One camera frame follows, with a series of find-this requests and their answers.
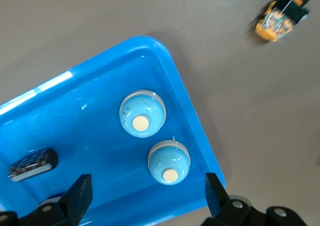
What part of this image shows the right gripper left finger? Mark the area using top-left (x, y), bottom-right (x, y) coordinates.
top-left (21, 173), bottom-right (94, 226)

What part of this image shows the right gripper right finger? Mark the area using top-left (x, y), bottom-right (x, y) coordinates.
top-left (201, 172), bottom-right (253, 226)

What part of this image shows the small black connector block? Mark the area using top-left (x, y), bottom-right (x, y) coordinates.
top-left (8, 148), bottom-right (60, 182)

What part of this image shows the light blue call bell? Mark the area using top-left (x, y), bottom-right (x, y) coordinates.
top-left (147, 140), bottom-right (191, 186)
top-left (118, 89), bottom-right (167, 138)

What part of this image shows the blue plastic tray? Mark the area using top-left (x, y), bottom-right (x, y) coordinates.
top-left (0, 35), bottom-right (227, 226)

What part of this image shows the brown table cover sheet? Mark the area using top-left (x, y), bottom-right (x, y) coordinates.
top-left (0, 0), bottom-right (320, 226)

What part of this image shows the orange switch with red cap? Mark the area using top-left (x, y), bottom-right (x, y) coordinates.
top-left (254, 0), bottom-right (320, 44)

